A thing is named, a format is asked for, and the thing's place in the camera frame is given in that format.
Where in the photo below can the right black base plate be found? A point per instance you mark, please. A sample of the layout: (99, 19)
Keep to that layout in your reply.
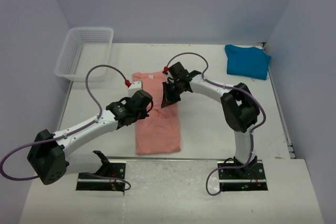
(230, 180)

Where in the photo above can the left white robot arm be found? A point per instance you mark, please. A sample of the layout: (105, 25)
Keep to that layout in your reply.
(51, 155)

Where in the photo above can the blue folded t shirt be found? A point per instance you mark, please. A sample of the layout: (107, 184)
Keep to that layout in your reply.
(249, 62)

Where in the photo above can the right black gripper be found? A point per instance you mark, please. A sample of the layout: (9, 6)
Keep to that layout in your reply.
(168, 98)

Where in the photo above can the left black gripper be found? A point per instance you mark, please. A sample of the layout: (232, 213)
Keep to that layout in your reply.
(143, 114)

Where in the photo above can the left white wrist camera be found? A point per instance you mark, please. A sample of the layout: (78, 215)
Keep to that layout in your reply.
(133, 87)

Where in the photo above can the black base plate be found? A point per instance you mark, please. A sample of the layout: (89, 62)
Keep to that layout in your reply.
(115, 170)
(230, 180)

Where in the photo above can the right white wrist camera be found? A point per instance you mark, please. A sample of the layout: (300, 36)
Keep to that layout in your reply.
(166, 70)

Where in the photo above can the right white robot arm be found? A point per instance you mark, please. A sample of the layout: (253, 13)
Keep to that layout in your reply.
(240, 109)

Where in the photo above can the white plastic basket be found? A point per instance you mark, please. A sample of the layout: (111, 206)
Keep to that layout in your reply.
(83, 49)

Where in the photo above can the pink t shirt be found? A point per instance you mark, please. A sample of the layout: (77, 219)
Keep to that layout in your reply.
(159, 133)

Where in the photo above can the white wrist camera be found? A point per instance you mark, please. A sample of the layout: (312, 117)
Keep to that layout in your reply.
(166, 70)
(133, 87)

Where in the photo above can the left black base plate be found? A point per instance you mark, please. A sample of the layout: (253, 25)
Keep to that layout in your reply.
(115, 170)

